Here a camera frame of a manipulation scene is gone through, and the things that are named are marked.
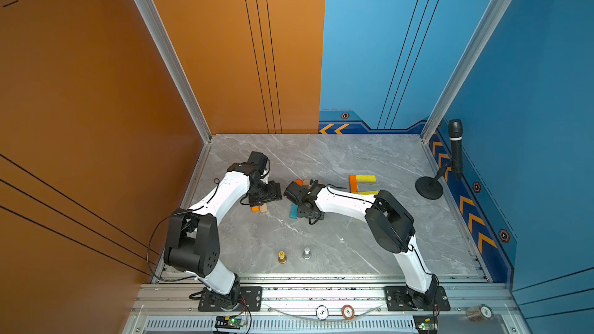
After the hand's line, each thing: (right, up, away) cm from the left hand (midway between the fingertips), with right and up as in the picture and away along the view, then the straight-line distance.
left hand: (275, 195), depth 89 cm
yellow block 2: (+40, -1, +11) cm, 41 cm away
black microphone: (+64, +23, -10) cm, 69 cm away
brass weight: (+4, -19, -11) cm, 22 cm away
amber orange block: (-8, -6, +5) cm, 11 cm away
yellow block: (+39, +6, +14) cm, 42 cm away
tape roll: (+63, -30, -23) cm, 73 cm away
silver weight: (+12, -19, -8) cm, 24 cm away
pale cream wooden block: (-5, -6, +5) cm, 9 cm away
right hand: (+12, -8, +5) cm, 16 cm away
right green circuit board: (+49, -37, -18) cm, 64 cm away
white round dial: (+17, -33, -18) cm, 41 cm away
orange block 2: (+33, +3, +13) cm, 36 cm away
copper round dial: (+25, -33, -18) cm, 45 cm away
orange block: (+10, +3, +13) cm, 17 cm away
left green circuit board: (-13, -36, -17) cm, 42 cm away
